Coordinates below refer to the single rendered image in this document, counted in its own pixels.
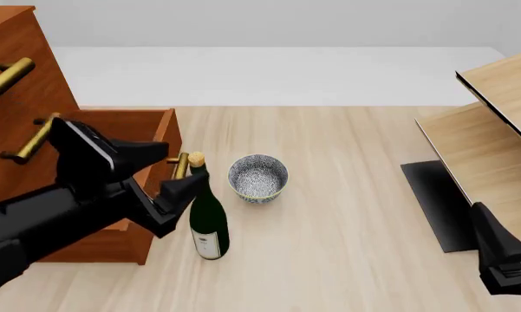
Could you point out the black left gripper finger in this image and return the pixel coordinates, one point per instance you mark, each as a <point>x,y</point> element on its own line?
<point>134,156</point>
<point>180,195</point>

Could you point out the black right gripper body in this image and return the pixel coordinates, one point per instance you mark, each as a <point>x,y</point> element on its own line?
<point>507,276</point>

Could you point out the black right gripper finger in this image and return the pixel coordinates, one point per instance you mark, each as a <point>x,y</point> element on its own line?
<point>496,237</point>

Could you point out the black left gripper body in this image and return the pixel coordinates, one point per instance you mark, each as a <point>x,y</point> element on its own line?
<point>158,221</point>

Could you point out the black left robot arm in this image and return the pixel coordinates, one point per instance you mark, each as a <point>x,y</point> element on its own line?
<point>39,221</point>

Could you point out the open wooden drawer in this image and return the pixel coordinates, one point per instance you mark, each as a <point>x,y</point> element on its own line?
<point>112,125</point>

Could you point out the dark green wine bottle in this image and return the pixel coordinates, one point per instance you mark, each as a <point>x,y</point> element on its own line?
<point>209,221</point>

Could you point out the wooden cabinet with drawers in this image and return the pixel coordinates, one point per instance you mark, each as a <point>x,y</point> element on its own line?
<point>8,42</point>

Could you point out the pale wooden two-tier shelf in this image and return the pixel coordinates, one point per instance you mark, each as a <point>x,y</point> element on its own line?
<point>494,146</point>

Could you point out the patterned blue white bowl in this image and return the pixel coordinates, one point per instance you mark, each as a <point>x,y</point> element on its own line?
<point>257,178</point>

